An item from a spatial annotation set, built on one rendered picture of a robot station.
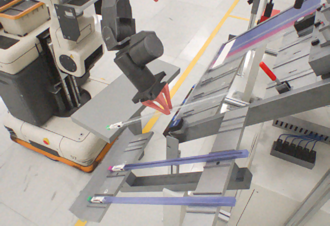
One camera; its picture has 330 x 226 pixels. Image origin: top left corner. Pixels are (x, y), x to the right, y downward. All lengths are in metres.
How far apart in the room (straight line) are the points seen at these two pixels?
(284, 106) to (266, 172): 0.40
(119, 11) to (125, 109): 0.68
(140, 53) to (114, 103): 0.72
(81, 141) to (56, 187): 0.37
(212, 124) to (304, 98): 0.30
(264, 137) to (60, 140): 1.11
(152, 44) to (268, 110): 0.37
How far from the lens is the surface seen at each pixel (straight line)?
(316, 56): 0.73
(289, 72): 0.86
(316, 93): 0.72
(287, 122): 1.23
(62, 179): 1.84
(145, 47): 0.60
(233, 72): 1.11
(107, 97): 1.35
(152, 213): 1.63
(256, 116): 0.80
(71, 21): 1.20
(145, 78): 0.66
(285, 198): 1.09
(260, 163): 1.11
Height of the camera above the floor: 1.50
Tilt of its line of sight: 44 degrees down
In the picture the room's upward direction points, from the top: straight up
